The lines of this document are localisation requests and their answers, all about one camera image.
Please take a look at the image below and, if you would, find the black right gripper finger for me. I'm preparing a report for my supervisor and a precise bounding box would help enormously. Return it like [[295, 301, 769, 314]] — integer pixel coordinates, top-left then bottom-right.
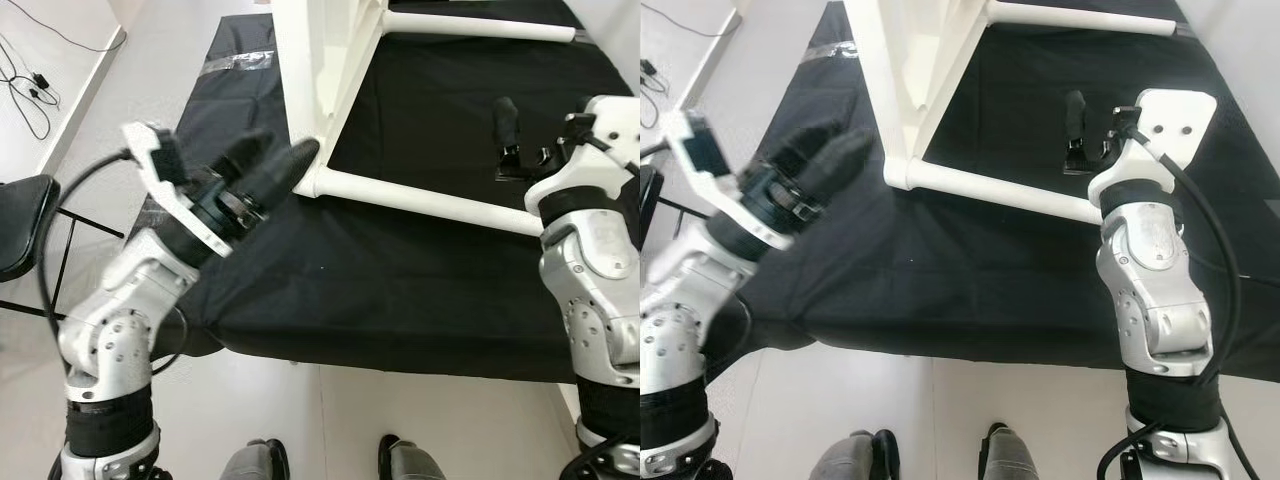
[[1065, 90, 1091, 146], [493, 97, 521, 151]]

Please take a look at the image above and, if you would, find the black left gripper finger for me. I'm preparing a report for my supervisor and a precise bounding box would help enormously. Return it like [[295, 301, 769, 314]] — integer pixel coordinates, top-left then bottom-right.
[[207, 128, 276, 186], [790, 128, 877, 206], [765, 120, 846, 179], [235, 138, 321, 211]]

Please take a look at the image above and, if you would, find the white plastic table leg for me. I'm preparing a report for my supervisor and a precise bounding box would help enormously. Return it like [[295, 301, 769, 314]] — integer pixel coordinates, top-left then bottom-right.
[[885, 155, 1111, 226], [298, 163, 549, 239], [985, 0, 1178, 38], [383, 10, 578, 44]]

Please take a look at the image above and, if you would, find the white plastic children table top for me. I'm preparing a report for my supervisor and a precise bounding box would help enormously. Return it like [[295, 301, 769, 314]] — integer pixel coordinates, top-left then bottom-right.
[[843, 0, 991, 191], [272, 0, 391, 196]]

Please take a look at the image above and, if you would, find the black folding chair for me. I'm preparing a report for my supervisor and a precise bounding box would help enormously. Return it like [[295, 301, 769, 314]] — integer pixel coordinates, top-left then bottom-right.
[[640, 165, 709, 233], [0, 175, 129, 323]]

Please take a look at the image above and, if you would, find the black table cloth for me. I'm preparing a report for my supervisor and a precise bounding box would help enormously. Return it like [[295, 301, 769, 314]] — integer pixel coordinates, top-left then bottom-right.
[[140, 0, 641, 383], [735, 0, 1280, 386]]

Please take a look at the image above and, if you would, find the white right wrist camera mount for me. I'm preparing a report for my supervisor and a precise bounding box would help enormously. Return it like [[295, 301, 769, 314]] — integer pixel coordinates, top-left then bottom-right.
[[525, 95, 641, 216], [1088, 88, 1219, 211]]

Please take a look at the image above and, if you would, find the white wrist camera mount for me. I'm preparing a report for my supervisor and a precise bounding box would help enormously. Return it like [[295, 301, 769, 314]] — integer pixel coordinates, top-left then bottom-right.
[[120, 122, 233, 259], [1088, 88, 1219, 211], [665, 110, 791, 251], [525, 95, 641, 216]]

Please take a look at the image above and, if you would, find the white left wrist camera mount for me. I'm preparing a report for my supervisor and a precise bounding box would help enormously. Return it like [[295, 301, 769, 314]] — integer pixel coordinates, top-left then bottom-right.
[[120, 122, 233, 259], [665, 110, 791, 251]]

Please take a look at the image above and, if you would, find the thin black floor cable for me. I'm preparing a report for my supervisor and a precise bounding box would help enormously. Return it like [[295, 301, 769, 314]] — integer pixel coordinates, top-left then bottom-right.
[[0, 35, 63, 141], [18, 0, 128, 53], [640, 58, 673, 131], [640, 0, 743, 39]]

